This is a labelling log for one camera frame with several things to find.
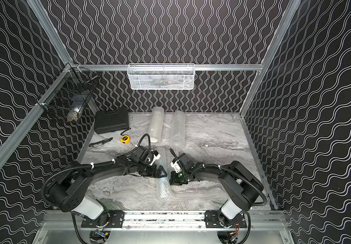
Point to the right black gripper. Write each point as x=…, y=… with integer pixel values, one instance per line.
x=173, y=181

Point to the clear bubble wrap sheet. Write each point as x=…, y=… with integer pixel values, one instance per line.
x=163, y=190

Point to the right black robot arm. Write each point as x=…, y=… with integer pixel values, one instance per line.
x=244, y=190

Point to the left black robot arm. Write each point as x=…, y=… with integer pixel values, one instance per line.
x=67, y=189

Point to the bubble wrap roll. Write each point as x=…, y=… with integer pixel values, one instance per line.
x=178, y=125

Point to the bubble wrapped white-capped roll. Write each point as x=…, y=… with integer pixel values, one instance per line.
x=156, y=124

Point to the yellow tape measure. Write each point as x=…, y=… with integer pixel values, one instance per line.
x=125, y=139

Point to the black utility knife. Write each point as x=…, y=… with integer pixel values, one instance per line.
x=102, y=142

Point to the black plastic tool case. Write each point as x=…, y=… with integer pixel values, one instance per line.
x=111, y=121

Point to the white mesh basket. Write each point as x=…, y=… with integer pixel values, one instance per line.
x=161, y=76

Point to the wrapped item in black basket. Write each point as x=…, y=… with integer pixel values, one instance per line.
x=75, y=108

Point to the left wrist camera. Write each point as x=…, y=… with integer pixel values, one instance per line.
x=145, y=156

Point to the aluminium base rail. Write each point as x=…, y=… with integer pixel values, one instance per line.
x=191, y=220

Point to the black wire basket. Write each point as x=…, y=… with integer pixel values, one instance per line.
x=77, y=81

